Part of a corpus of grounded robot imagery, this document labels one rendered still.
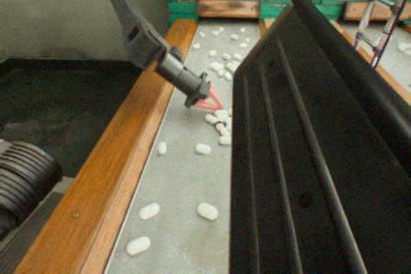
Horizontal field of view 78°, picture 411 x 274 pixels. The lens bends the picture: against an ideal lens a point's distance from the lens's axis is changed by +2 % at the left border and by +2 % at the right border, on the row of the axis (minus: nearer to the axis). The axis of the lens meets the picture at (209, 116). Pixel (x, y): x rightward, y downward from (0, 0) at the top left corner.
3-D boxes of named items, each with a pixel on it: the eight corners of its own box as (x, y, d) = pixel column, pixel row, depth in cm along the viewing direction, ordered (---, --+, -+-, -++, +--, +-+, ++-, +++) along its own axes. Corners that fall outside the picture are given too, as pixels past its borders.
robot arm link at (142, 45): (85, -30, 77) (105, -61, 74) (102, -18, 82) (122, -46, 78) (124, 65, 57) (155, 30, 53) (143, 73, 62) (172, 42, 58)
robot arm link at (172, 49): (124, 57, 58) (148, 29, 55) (136, 44, 68) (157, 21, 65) (164, 91, 63) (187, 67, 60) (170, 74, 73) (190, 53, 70)
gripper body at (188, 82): (209, 74, 67) (188, 57, 65) (205, 94, 59) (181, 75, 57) (194, 90, 71) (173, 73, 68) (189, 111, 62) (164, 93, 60)
